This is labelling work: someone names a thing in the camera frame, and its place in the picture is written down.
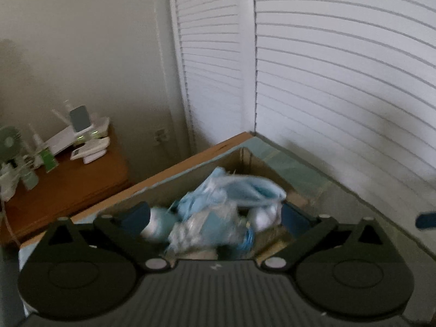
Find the light blue plush cloth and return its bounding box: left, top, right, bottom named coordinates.
left=165, top=166, right=287, bottom=258

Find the grey-blue plush ball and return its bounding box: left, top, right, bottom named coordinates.
left=140, top=207, right=178, bottom=242

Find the wooden nightstand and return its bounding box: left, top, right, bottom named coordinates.
left=1, top=126, right=131, bottom=247

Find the open cardboard box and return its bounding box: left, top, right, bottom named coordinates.
left=69, top=145, right=311, bottom=267

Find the white remote control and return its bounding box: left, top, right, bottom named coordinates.
left=70, top=137, right=110, bottom=164

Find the green bottle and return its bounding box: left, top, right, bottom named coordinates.
left=39, top=148, right=58, bottom=173

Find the white wifi router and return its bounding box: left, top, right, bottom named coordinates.
left=28, top=101, right=110, bottom=156

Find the white power strip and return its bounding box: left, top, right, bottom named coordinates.
left=0, top=163, right=19, bottom=202

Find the small green desk fan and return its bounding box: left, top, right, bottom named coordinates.
left=0, top=125, right=39, bottom=191

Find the white louvered closet door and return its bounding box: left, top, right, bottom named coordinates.
left=170, top=0, right=435, bottom=250

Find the wall socket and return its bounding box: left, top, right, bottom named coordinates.
left=154, top=128, right=169, bottom=146

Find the white charging cable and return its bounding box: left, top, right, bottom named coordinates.
left=0, top=200, right=22, bottom=247

